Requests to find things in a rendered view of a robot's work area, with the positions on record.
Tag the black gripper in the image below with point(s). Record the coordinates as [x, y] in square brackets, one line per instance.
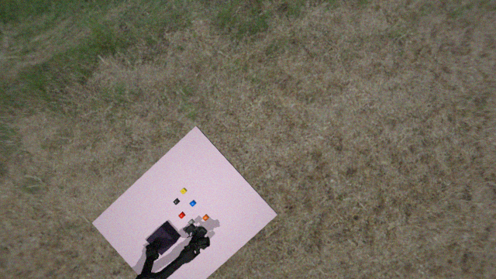
[191, 229]

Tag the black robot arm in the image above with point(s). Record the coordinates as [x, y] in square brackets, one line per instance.
[186, 256]

